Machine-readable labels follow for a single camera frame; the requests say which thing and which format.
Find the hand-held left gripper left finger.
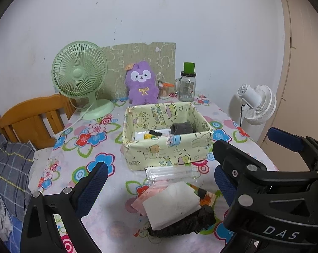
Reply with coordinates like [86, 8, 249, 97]
[20, 161, 108, 253]

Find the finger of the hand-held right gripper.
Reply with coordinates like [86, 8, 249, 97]
[212, 139, 318, 218]
[269, 127, 318, 171]

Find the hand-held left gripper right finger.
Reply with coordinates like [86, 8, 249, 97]
[214, 164, 238, 209]

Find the orange and black packet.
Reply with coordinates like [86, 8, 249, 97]
[190, 184, 217, 207]

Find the pink packet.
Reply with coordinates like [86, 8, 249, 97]
[131, 183, 168, 215]

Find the black plastic bag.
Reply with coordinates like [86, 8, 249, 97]
[148, 205, 216, 239]

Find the white cloth pad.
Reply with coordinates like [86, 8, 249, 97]
[143, 182, 202, 230]

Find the clear plastic bag pack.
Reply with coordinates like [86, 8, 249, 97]
[145, 165, 195, 181]

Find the yellow cartoon fabric storage box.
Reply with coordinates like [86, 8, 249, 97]
[121, 103, 214, 171]

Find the floral tablecloth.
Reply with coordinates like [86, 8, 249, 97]
[29, 94, 278, 253]

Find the white floor fan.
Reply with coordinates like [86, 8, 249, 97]
[229, 84, 277, 141]

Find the grey rolled cloth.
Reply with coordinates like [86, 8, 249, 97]
[170, 121, 194, 135]

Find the clear white packet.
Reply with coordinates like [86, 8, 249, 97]
[134, 129, 173, 140]

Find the beige door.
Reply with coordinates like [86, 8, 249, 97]
[256, 0, 318, 170]

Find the grey plaid pillow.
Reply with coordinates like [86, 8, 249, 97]
[0, 134, 38, 220]

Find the blue bed sheet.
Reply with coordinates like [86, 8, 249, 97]
[0, 195, 26, 253]

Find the glass jar with green lid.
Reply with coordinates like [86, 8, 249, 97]
[175, 62, 197, 102]

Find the purple plush toy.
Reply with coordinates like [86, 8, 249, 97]
[125, 61, 160, 105]

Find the green desk fan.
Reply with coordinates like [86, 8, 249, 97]
[52, 41, 115, 120]

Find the olive cartoon printed board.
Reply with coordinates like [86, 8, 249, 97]
[100, 42, 176, 101]

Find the white fan cable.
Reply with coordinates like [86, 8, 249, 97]
[54, 101, 95, 139]

